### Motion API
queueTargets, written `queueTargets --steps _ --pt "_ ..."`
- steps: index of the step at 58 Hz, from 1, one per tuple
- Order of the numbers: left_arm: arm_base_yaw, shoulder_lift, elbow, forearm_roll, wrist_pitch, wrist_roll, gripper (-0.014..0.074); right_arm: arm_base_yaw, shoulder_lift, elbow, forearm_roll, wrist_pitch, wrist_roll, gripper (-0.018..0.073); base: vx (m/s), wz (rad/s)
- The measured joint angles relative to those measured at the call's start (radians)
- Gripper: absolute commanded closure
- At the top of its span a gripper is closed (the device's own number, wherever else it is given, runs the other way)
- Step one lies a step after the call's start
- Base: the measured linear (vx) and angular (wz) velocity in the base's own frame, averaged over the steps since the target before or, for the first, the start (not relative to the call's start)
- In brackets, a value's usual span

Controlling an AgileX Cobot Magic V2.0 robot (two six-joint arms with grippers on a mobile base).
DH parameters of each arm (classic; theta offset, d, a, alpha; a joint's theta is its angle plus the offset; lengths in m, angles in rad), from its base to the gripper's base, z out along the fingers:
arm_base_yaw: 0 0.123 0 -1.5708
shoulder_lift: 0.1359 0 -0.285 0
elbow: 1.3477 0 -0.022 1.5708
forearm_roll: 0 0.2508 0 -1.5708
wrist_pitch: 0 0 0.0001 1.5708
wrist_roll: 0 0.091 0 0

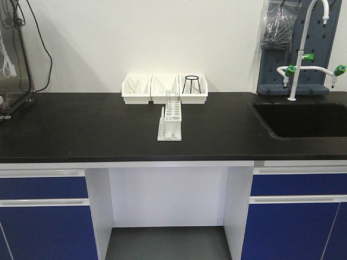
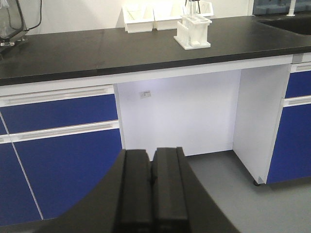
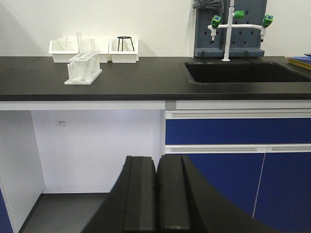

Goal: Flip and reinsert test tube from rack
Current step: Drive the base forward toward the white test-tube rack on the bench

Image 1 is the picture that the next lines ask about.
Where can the clear glass test tube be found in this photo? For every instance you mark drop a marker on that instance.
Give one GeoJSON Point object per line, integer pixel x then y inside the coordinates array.
{"type": "Point", "coordinates": [168, 96]}
{"type": "Point", "coordinates": [175, 97]}

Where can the white test tube rack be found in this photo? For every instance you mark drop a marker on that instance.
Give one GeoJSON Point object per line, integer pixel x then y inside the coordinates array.
{"type": "Point", "coordinates": [169, 128]}

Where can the blue-grey pegboard drying rack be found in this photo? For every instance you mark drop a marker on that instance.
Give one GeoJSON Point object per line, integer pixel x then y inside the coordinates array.
{"type": "Point", "coordinates": [319, 42]}

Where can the right white storage bin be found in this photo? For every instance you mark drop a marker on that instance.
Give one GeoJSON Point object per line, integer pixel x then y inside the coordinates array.
{"type": "Point", "coordinates": [194, 98]}

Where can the white storage bin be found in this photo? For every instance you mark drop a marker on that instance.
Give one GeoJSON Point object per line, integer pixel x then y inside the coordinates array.
{"type": "Point", "coordinates": [160, 84]}
{"type": "Point", "coordinates": [194, 98]}
{"type": "Point", "coordinates": [137, 99]}

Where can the middle white storage bin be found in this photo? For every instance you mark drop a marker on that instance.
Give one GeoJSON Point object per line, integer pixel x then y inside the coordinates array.
{"type": "Point", "coordinates": [160, 84]}

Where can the left white storage bin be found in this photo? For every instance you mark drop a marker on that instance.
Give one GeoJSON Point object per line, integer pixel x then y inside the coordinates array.
{"type": "Point", "coordinates": [137, 99]}

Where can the black sink basin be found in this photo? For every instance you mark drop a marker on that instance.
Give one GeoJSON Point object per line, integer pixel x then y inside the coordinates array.
{"type": "Point", "coordinates": [302, 120]}

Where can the white lab faucet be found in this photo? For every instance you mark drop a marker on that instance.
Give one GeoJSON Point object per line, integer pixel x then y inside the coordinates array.
{"type": "Point", "coordinates": [287, 71]}

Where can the right blue cabinet drawers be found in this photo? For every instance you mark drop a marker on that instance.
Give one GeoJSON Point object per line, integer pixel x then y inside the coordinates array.
{"type": "Point", "coordinates": [296, 216]}

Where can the blue cabinet drawers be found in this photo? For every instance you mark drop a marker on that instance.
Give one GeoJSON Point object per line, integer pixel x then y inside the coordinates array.
{"type": "Point", "coordinates": [40, 219]}
{"type": "Point", "coordinates": [296, 216]}

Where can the plastic bag of grey pegs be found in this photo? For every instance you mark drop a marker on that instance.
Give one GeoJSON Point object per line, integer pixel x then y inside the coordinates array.
{"type": "Point", "coordinates": [279, 25]}

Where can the left blue cabinet drawers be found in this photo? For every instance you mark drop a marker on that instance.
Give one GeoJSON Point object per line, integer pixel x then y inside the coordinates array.
{"type": "Point", "coordinates": [40, 219]}

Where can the black wire tripod stand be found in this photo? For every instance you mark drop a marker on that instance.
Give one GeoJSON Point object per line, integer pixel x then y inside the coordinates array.
{"type": "Point", "coordinates": [191, 84]}

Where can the clear acrylic enclosure box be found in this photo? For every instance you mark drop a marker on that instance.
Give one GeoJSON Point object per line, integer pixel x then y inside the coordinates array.
{"type": "Point", "coordinates": [16, 83]}

